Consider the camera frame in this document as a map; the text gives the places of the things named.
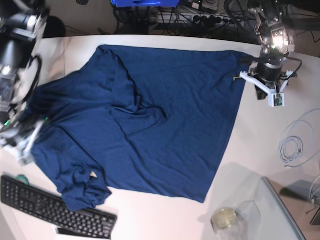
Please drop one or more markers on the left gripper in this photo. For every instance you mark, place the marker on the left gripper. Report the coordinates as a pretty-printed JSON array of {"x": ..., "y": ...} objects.
[{"x": 267, "y": 73}]

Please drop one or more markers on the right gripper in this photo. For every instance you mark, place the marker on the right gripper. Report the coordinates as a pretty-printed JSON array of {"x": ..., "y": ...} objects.
[{"x": 16, "y": 133}]

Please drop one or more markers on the dark blue t-shirt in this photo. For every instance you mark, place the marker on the dark blue t-shirt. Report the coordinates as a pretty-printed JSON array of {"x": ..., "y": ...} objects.
[{"x": 149, "y": 120}]

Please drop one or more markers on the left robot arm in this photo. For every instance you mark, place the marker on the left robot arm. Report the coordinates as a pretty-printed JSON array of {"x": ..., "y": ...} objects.
[{"x": 263, "y": 20}]

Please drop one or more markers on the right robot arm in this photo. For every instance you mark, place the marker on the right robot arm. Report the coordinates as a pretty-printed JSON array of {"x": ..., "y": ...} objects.
[{"x": 22, "y": 26}]

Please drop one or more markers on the green tape roll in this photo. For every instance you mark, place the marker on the green tape roll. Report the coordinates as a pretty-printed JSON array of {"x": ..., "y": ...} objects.
[{"x": 23, "y": 179}]

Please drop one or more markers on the black computer keyboard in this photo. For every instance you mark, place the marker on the black computer keyboard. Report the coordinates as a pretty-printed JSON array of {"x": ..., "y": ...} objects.
[{"x": 52, "y": 209}]

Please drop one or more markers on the black power strip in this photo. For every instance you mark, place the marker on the black power strip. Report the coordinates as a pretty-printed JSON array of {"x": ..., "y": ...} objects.
[{"x": 189, "y": 18}]

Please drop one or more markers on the clear tape roll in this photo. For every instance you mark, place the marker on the clear tape roll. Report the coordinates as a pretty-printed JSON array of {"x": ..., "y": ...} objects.
[{"x": 224, "y": 218}]

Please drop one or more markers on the blue box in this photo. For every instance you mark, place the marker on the blue box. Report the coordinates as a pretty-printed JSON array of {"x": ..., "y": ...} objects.
[{"x": 145, "y": 3}]

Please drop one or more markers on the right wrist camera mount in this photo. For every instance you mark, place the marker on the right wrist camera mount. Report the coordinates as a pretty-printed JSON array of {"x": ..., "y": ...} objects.
[{"x": 23, "y": 152}]

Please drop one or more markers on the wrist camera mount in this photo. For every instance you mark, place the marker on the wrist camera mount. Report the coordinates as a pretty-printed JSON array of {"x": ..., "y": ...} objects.
[
  {"x": 275, "y": 93},
  {"x": 23, "y": 152}
]

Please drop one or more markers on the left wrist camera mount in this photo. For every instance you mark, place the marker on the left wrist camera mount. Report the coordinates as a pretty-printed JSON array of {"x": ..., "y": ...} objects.
[{"x": 275, "y": 93}]

